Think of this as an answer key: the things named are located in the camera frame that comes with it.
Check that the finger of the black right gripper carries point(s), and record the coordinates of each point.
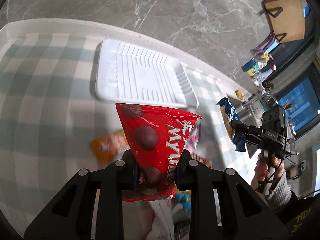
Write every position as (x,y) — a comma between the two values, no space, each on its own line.
(250,133)

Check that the colourful toys pile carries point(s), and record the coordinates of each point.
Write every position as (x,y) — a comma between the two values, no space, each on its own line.
(261,57)

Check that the white plastic tray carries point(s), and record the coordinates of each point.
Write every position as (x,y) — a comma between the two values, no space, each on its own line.
(133,74)

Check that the blue yellow snack packet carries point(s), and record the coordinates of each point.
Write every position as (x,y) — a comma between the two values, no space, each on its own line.
(184,197)

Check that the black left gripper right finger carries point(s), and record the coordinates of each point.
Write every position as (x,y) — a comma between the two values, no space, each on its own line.
(223,205)

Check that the white snack packet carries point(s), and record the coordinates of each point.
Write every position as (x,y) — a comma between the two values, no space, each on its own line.
(162,225)

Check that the blue snack bag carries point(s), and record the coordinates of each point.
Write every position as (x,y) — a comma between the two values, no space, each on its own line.
(230,118)

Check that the red chocolate snack bag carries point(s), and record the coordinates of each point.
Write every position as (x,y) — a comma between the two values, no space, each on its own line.
(156,136)

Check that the person's right hand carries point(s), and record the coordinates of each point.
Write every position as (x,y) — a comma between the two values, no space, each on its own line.
(261,169)

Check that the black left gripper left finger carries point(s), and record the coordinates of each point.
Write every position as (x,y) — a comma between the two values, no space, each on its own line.
(87,196)

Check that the green white checkered tablecloth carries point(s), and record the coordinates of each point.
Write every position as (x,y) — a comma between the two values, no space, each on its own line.
(50,112)

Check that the brown paper bag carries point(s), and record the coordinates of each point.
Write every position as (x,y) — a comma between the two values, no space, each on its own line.
(286,18)

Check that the orange snack packet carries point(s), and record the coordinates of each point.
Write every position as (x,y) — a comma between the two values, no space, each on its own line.
(107,147)

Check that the grey knit sleeve forearm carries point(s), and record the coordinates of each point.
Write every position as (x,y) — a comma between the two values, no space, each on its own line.
(280,195)

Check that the dark tv cabinet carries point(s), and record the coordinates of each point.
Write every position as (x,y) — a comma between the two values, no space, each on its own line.
(296,79)

